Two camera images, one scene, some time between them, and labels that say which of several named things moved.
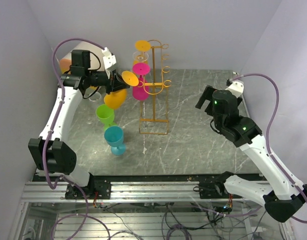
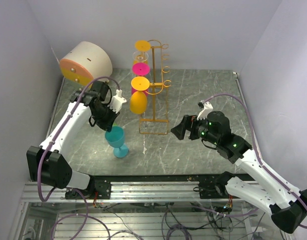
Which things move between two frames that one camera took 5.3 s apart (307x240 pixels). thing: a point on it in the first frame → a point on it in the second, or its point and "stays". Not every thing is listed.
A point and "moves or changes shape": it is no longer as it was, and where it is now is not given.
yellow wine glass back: (116, 99) moves or changes shape
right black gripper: (207, 95) → (188, 122)
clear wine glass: (140, 56) stays
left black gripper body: (112, 77) → (107, 116)
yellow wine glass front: (142, 45) stays
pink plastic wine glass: (140, 92) stays
